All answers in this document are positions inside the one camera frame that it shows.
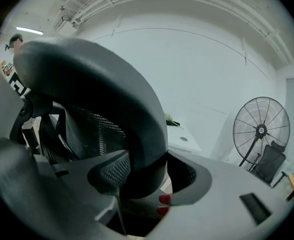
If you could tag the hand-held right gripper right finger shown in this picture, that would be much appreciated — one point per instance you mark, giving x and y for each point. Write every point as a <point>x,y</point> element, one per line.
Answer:
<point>186,175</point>

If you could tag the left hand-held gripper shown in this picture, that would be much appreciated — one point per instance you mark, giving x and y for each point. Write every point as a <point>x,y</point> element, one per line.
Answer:
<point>19,85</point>

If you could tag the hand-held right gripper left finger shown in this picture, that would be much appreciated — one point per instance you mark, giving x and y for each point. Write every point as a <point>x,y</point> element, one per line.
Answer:
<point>115,170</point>

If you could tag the black mesh office chair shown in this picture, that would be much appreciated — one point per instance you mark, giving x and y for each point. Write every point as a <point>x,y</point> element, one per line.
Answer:
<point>86,84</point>

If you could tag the person's right hand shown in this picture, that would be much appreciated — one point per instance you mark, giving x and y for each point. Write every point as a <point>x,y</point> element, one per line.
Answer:
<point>164,199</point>

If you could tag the white desk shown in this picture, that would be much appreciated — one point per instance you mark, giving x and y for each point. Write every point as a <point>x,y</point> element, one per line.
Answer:
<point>181,144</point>

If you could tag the black flat tray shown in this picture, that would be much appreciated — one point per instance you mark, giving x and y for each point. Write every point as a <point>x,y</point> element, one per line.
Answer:
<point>175,124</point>

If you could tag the long ceiling light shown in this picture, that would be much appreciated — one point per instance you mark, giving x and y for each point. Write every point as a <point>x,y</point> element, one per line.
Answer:
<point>29,30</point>

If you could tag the green artificial plant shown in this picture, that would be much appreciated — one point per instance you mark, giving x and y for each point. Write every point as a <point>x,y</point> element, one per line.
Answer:
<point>169,118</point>

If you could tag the white ceiling air conditioner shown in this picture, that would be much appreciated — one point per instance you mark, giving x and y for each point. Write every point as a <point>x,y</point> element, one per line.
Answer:
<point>65,25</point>

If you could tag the black highback office chair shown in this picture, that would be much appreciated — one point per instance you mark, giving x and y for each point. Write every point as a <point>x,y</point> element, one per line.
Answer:
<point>270,164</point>

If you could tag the black pedestal fan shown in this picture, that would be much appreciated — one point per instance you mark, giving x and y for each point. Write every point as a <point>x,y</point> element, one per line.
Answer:
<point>260,129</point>

